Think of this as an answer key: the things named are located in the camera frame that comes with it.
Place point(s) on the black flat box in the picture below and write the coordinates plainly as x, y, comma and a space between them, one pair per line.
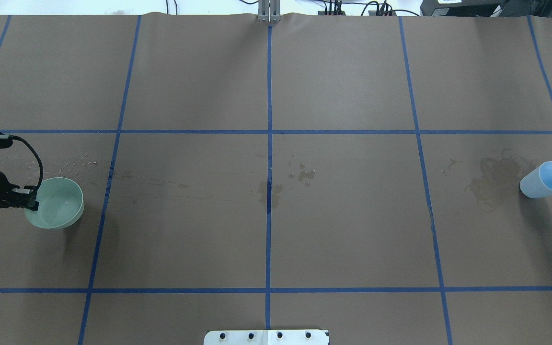
460, 8

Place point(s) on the light blue plastic cup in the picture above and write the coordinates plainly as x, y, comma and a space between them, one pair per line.
538, 183

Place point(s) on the white pedestal column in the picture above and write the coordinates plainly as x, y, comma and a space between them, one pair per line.
268, 337

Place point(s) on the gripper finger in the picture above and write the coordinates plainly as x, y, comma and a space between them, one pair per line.
28, 204
26, 191

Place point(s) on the mint green bowl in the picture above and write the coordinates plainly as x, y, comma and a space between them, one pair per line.
61, 204

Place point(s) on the aluminium frame post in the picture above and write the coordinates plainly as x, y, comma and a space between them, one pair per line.
269, 11

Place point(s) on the orange black adapter board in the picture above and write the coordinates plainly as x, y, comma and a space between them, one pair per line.
336, 7

